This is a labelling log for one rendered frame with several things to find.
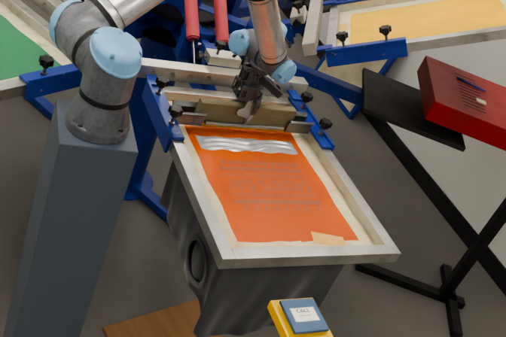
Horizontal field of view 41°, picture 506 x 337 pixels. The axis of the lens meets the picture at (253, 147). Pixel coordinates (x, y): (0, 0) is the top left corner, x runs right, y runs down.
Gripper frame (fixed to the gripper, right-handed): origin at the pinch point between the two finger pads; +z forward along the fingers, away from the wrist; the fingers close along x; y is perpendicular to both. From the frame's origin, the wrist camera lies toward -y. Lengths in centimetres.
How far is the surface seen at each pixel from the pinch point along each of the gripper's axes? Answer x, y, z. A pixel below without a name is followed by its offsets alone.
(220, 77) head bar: -20.6, 2.4, -2.1
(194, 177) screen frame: 29.8, 27.1, 1.8
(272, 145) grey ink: 8.6, -8.9, 4.7
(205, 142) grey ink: 9.0, 16.0, 4.8
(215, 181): 27.4, 18.4, 5.3
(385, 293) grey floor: -2, -118, 101
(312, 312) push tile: 78, 10, 4
